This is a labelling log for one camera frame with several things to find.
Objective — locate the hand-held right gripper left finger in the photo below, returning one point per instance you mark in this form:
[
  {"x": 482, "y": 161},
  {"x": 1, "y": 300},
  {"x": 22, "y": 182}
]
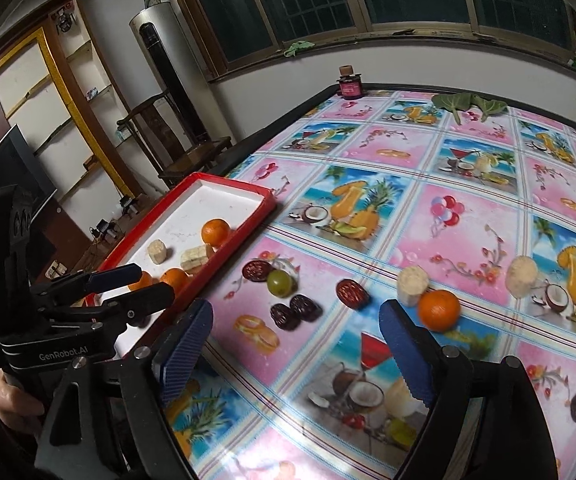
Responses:
[{"x": 185, "y": 355}]

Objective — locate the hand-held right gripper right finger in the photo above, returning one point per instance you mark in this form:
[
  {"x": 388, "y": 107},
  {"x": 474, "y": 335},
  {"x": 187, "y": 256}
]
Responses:
[{"x": 405, "y": 355}]

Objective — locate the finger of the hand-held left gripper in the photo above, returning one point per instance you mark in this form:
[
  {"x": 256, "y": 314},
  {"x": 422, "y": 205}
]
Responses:
[
  {"x": 143, "y": 299},
  {"x": 115, "y": 276}
]

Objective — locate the long peeled sugarcane piece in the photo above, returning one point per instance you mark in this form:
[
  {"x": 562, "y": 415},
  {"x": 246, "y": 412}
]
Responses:
[{"x": 195, "y": 257}]

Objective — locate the red tray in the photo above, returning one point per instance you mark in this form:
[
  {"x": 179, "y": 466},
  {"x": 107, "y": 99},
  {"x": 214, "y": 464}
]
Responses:
[{"x": 208, "y": 205}]

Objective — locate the person's left hand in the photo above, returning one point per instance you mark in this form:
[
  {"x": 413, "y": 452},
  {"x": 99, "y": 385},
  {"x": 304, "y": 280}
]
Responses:
[{"x": 13, "y": 402}]

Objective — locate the printed pink tablecloth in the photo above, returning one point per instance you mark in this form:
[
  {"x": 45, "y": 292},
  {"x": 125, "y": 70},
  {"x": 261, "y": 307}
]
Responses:
[{"x": 468, "y": 260}]

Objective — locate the green grape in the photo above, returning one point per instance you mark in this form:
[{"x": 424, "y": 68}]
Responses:
[{"x": 280, "y": 282}]

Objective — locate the dark wooden chair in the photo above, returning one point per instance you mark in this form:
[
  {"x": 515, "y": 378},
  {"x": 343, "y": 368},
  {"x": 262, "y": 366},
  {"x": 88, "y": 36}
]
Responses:
[{"x": 193, "y": 157}]

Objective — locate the black television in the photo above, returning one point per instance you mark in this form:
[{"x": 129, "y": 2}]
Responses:
[{"x": 18, "y": 165}]

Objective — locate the white tower air conditioner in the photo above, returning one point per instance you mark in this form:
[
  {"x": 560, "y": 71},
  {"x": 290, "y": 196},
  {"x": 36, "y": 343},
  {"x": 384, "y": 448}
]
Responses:
[{"x": 168, "y": 85}]

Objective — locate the green leaf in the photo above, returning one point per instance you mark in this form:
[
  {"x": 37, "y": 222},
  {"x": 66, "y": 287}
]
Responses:
[
  {"x": 450, "y": 101},
  {"x": 490, "y": 106}
]

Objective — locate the small red bottle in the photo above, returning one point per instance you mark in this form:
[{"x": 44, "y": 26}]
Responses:
[{"x": 350, "y": 87}]

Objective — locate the green cloth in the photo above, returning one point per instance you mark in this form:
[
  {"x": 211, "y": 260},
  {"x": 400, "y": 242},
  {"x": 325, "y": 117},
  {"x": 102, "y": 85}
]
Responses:
[{"x": 298, "y": 47}]

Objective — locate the wooden wall shelf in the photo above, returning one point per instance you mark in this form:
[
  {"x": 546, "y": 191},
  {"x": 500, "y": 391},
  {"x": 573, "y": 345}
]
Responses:
[{"x": 82, "y": 110}]

